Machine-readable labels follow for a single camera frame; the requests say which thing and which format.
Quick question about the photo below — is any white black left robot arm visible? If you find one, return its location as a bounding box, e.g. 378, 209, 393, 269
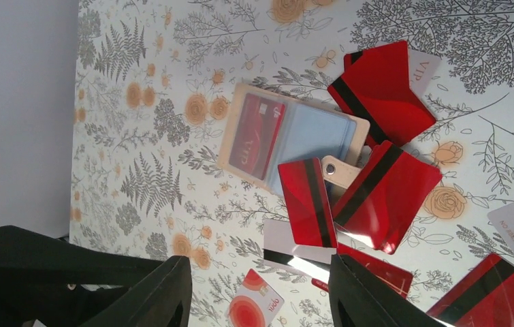
0, 225, 162, 326

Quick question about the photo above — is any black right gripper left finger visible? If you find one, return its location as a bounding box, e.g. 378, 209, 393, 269
82, 255, 192, 326

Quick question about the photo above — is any red magnetic stripe card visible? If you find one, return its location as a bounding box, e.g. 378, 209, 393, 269
278, 158, 338, 248

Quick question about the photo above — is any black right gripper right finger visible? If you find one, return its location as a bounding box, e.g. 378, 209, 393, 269
328, 254, 443, 327

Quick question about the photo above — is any beige leather card holder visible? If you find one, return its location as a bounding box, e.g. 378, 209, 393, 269
217, 83, 370, 196

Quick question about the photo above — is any red VIP card centre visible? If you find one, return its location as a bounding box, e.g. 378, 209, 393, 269
303, 243, 413, 298

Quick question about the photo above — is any floral patterned table mat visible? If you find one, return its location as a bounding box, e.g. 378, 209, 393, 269
70, 1, 514, 326

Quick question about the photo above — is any white card red circle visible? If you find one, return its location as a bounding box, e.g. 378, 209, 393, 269
228, 269, 285, 327

